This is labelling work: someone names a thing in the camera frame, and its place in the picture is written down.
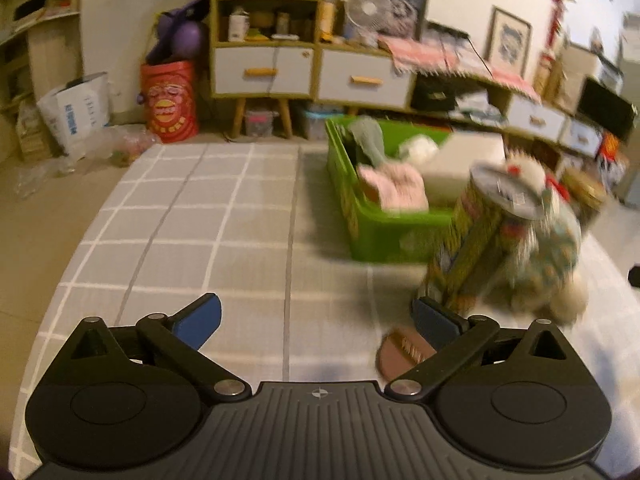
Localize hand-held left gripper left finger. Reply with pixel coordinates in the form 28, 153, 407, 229
70, 293, 252, 403

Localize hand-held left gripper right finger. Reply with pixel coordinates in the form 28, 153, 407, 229
384, 296, 568, 403

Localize green plastic bin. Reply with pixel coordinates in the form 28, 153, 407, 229
325, 115, 466, 263

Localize cream bunny plush blue dress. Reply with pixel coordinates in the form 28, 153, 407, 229
500, 195, 591, 323

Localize pink plush toy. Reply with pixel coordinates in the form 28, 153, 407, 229
357, 162, 431, 218

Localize white sponge block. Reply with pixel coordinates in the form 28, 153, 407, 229
422, 132, 508, 206

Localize white cloth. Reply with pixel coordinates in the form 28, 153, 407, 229
397, 135, 441, 166

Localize red and white santa plush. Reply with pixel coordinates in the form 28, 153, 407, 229
502, 152, 571, 206

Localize teal knitted cloth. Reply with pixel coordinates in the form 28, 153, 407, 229
347, 116, 388, 168

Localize brown soft toy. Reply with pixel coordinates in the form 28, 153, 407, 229
376, 327, 438, 381

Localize dark tin can yellow label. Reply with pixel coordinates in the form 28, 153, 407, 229
417, 160, 546, 318

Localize grey checked tablecloth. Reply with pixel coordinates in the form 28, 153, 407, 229
10, 140, 640, 480

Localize clear plastic bags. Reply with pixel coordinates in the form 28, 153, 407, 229
15, 127, 163, 196

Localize gold lid tin can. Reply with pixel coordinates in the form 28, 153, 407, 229
560, 167, 608, 226

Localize red printed bag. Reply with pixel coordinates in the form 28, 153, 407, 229
139, 60, 200, 145

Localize black bag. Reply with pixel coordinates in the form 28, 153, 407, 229
412, 74, 458, 113

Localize clear storage box blue lid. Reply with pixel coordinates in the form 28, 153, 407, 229
302, 109, 346, 142

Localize low wooden cabinet white drawers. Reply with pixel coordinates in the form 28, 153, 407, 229
412, 67, 633, 163

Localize tall wooden cabinet white drawers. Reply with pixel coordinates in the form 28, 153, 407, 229
210, 0, 417, 140

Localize pink patterned cloth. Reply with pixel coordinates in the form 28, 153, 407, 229
380, 30, 543, 103

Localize black monitor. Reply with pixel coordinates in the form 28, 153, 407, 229
577, 77, 638, 143

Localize purple plush toy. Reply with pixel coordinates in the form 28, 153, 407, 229
147, 0, 211, 66

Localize framed cartoon picture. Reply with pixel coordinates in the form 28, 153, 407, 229
485, 5, 533, 81

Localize framed cat picture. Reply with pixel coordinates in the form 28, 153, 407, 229
377, 0, 431, 43

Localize small white desk fan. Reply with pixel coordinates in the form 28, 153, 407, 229
345, 0, 393, 46

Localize wooden wall shelving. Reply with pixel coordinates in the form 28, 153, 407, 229
0, 0, 83, 161

